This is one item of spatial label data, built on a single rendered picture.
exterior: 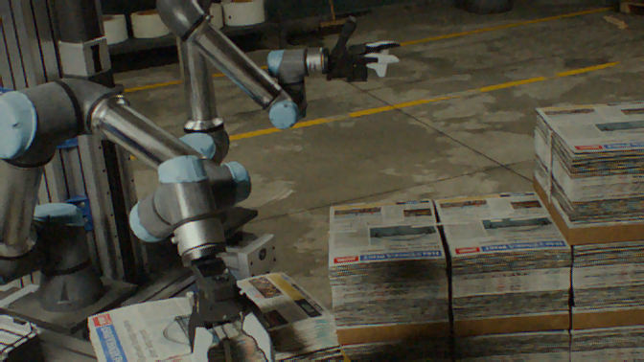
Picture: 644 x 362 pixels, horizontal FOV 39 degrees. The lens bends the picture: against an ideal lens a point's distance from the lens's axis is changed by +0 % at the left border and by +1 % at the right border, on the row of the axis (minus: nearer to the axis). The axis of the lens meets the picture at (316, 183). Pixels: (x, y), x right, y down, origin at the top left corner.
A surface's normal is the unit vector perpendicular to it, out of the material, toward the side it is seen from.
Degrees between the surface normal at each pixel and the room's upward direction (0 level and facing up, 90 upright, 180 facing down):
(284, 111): 90
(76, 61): 90
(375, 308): 90
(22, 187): 121
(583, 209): 90
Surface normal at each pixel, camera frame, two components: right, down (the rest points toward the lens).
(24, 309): -0.08, -0.93
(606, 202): 0.00, 0.36
